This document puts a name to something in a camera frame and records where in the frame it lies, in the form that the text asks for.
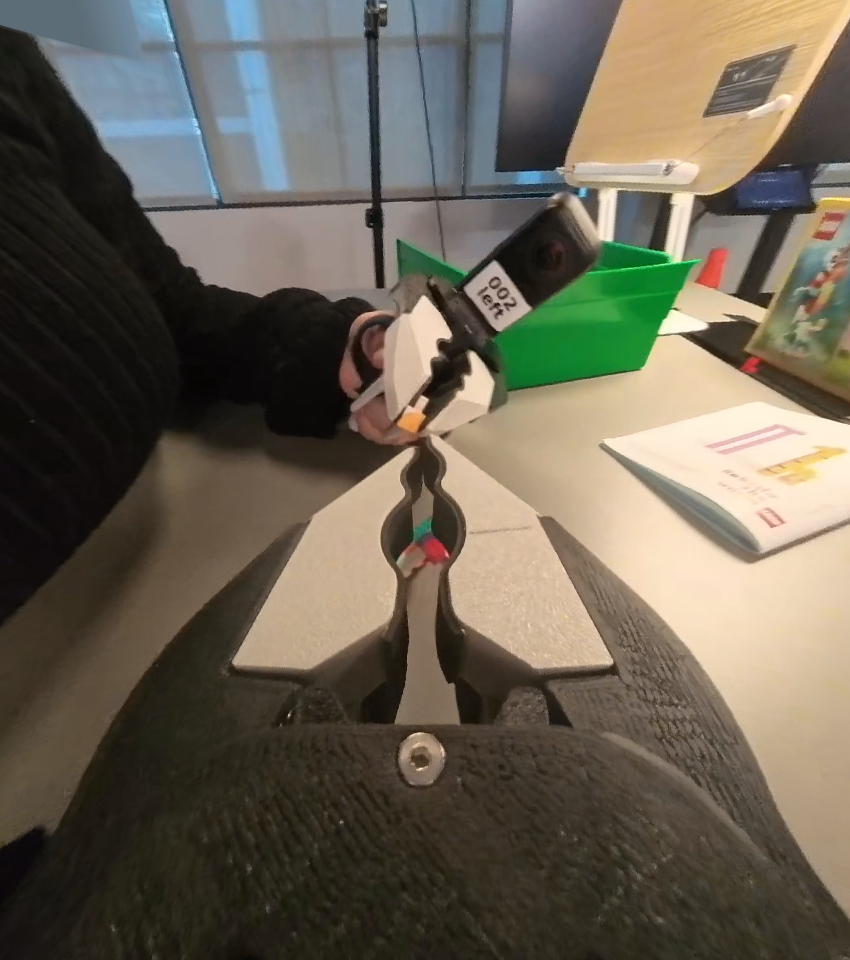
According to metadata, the white instruction booklet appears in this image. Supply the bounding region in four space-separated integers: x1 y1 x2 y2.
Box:
599 399 850 561

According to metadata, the person's left forearm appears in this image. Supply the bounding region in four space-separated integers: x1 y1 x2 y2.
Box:
170 288 373 438

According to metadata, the dark display screen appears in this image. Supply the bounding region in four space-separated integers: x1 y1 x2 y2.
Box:
494 0 850 175

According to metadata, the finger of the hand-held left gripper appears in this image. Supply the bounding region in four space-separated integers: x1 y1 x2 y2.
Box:
423 351 498 438
382 294 463 423

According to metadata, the person's left hand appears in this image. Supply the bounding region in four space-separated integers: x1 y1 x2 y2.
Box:
338 313 414 447

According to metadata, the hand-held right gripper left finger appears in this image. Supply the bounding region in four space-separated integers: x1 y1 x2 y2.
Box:
231 442 427 676

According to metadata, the yellow lego box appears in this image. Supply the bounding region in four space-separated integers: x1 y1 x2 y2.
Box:
742 197 850 430

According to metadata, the green plastic bin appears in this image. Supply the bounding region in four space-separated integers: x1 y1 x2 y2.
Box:
395 237 701 393

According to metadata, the window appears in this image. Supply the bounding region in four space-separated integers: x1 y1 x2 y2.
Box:
42 0 512 207

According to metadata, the small dark monitor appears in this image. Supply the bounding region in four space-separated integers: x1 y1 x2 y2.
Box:
716 165 821 217

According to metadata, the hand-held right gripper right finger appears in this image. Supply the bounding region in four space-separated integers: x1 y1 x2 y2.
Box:
425 437 615 685

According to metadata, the black light stand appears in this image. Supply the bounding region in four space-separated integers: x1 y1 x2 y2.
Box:
361 0 390 292

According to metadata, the multicolour lego model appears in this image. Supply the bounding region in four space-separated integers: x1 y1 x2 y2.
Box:
396 516 450 580

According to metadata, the person's black clothing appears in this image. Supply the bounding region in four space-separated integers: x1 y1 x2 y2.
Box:
0 11 189 672

